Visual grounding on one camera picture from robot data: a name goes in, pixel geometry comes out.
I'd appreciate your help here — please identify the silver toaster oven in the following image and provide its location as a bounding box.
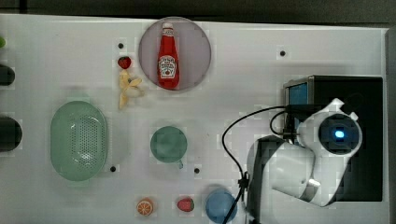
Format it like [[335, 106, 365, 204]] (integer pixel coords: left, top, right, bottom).
[[284, 76, 384, 202]]

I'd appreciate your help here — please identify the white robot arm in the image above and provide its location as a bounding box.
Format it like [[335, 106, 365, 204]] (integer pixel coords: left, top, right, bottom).
[[244, 98, 363, 224]]

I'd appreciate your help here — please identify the green mug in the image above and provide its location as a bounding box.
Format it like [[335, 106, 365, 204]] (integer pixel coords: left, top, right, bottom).
[[150, 126, 188, 169]]

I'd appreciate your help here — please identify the red ketchup bottle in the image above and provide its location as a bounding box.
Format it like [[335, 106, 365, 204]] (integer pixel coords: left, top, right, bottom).
[[157, 22, 180, 90]]

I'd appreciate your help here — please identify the yellow toy banana peel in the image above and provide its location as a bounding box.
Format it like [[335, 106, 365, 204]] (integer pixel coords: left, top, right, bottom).
[[119, 69, 144, 109]]

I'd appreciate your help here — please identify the blue cup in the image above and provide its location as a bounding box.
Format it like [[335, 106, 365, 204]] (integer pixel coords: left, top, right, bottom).
[[205, 189, 234, 224]]

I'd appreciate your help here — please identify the red toy strawberry near cup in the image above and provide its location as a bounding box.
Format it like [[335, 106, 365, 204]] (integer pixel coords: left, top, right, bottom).
[[177, 197, 194, 213]]

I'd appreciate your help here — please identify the toy orange half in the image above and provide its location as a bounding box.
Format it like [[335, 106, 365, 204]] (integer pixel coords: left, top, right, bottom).
[[136, 198, 154, 217]]

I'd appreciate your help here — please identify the green oval colander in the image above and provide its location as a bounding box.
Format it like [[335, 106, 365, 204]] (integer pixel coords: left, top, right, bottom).
[[49, 98, 108, 187]]

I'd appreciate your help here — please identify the black round pan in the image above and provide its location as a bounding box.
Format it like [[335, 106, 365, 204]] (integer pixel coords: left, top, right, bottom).
[[0, 117, 22, 152]]

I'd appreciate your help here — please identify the black bowl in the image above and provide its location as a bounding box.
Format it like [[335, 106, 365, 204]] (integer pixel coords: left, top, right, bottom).
[[0, 64, 15, 86]]

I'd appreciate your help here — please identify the green toy fruit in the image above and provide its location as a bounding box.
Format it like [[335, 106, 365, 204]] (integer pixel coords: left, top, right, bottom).
[[0, 36, 6, 48]]

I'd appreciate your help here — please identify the black cable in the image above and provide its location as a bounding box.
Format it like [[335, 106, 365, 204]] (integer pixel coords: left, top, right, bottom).
[[220, 105, 300, 224]]

